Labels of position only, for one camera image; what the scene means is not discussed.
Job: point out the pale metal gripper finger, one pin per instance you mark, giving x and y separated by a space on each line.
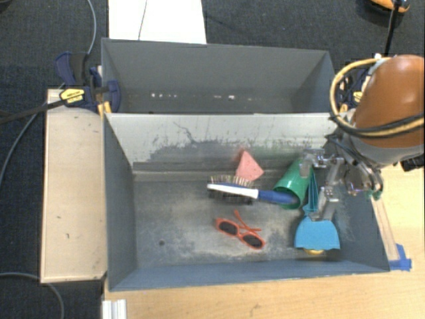
315 158
327 199

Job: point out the green plastic cup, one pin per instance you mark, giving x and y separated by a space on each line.
292 183

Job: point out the yellow round object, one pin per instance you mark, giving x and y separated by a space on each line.
313 252

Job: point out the pink sponge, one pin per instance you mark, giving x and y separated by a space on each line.
248 167

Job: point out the white and blue brush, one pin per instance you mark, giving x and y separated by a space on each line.
232 191

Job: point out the orange sunglasses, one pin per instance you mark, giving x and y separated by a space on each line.
239 231

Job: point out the grey metal bin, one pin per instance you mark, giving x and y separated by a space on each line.
186 211

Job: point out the pale wood board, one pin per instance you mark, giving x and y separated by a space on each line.
73 184

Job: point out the black cylinder on white bracket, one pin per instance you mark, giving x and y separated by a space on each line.
413 164

